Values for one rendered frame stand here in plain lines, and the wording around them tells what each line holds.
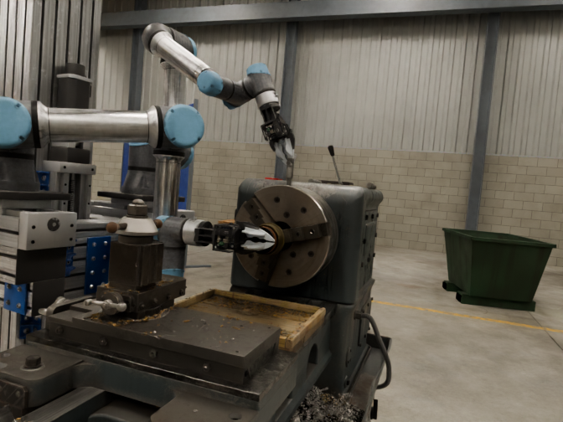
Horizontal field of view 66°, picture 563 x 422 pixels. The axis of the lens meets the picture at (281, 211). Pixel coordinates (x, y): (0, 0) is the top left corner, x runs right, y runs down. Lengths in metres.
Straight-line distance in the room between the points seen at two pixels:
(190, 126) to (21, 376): 0.72
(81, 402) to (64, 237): 0.56
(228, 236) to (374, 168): 10.21
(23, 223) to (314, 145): 10.66
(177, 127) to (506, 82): 10.75
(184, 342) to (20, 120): 0.69
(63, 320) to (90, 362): 0.10
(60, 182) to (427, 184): 10.16
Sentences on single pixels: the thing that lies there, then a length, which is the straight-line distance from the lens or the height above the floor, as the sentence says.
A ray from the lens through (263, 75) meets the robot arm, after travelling 1.53.
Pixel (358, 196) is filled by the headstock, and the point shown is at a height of 1.22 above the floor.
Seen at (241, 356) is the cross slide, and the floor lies 0.97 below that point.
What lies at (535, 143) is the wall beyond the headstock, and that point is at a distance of 11.51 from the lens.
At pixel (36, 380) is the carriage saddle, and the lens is 0.80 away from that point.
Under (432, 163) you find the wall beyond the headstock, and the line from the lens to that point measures 11.20.
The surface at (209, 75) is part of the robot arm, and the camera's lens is 1.47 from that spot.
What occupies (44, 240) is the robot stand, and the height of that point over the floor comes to 1.05.
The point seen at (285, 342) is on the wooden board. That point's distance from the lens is 0.98.
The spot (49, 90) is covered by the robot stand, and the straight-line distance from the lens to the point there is 1.62.
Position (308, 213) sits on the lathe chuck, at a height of 1.16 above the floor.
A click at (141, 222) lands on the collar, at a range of 0.82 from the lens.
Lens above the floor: 1.23
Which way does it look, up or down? 3 degrees down
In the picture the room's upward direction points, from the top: 5 degrees clockwise
